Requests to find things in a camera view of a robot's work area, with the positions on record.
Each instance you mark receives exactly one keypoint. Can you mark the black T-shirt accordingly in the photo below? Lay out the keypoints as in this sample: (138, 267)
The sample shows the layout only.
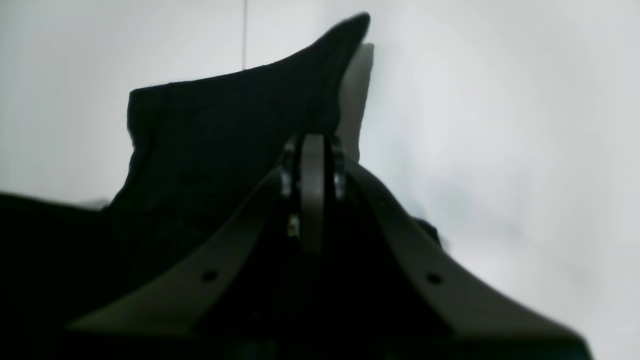
(200, 146)

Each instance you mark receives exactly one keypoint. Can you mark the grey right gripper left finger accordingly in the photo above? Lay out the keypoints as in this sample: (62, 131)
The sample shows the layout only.
(173, 303)

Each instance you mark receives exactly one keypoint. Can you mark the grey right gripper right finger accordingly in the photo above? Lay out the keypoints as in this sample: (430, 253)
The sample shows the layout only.
(405, 283)

